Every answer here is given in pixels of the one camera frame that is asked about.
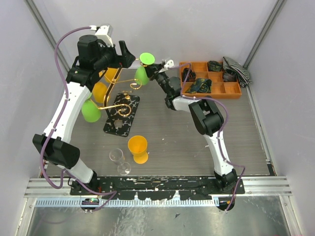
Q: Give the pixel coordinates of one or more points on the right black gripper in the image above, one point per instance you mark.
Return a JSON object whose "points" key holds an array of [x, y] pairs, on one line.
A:
{"points": [[152, 70]]}

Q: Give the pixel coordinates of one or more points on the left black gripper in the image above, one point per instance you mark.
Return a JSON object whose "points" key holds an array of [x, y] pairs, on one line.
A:
{"points": [[124, 61]]}

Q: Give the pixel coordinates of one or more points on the green goblet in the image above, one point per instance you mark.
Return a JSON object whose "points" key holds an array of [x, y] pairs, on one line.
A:
{"points": [[90, 110], [140, 76]]}

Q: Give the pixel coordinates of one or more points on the orange goblet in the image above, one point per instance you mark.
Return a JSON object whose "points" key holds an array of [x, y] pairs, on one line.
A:
{"points": [[99, 92], [137, 145], [110, 74]]}

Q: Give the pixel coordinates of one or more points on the gold wine glass rack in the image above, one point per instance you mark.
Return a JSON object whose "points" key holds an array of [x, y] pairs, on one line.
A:
{"points": [[121, 114]]}

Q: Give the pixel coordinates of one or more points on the clear wine glass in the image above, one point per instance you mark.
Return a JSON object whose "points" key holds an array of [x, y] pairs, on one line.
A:
{"points": [[117, 156]]}

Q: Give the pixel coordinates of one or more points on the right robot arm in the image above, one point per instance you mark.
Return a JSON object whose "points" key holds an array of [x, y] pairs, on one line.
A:
{"points": [[207, 119]]}

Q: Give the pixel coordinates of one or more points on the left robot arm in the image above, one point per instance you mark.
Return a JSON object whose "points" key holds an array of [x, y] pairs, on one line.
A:
{"points": [[53, 145]]}

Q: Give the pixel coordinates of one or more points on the dark floral cloth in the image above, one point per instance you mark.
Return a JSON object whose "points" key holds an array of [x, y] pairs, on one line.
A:
{"points": [[200, 85], [214, 66]]}

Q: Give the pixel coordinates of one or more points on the orange compartment tray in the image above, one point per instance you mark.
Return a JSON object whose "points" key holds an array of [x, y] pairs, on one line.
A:
{"points": [[219, 89]]}

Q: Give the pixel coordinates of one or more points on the dark floral cloth rear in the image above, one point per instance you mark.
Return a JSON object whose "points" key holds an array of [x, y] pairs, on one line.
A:
{"points": [[214, 66]]}

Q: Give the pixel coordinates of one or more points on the dark patterned cloth right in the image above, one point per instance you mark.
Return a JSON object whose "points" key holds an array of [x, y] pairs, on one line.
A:
{"points": [[229, 76]]}

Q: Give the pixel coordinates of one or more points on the striped cloth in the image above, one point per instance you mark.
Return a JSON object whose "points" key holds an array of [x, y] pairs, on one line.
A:
{"points": [[235, 69]]}

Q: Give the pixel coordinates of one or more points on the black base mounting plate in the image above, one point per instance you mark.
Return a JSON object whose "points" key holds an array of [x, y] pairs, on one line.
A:
{"points": [[160, 188]]}

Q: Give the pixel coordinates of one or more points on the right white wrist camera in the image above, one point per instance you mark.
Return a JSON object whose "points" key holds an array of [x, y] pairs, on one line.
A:
{"points": [[167, 64]]}

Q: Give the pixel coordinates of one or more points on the grey cable duct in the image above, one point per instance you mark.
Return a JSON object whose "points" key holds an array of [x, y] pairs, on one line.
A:
{"points": [[81, 202]]}

